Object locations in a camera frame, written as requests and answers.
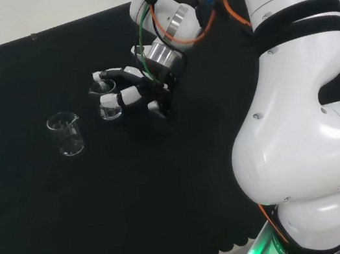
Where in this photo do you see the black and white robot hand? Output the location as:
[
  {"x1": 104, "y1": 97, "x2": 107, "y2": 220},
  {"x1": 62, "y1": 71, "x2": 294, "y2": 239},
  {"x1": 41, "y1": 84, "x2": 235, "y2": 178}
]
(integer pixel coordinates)
[{"x1": 90, "y1": 56, "x2": 186, "y2": 130}]

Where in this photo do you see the clear glass beaker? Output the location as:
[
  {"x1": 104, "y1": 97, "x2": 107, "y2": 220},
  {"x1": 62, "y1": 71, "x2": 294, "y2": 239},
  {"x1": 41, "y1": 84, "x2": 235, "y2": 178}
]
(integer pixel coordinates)
[
  {"x1": 86, "y1": 77, "x2": 125, "y2": 124},
  {"x1": 44, "y1": 108, "x2": 88, "y2": 160}
]

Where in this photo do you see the black scalloped-edge cloth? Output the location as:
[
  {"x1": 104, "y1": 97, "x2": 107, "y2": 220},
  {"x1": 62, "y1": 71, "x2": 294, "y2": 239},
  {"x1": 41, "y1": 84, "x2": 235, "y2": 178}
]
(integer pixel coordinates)
[{"x1": 0, "y1": 0, "x2": 340, "y2": 254}]

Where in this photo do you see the green cable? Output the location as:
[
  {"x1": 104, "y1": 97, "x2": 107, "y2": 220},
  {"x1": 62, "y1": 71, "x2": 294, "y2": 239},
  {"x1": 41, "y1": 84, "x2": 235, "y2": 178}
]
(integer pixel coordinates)
[{"x1": 130, "y1": 0, "x2": 197, "y2": 89}]

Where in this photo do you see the orange cable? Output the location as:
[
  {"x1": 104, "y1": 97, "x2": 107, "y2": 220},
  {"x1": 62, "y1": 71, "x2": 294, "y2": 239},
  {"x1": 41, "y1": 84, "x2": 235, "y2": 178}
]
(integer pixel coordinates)
[{"x1": 149, "y1": 0, "x2": 297, "y2": 254}]

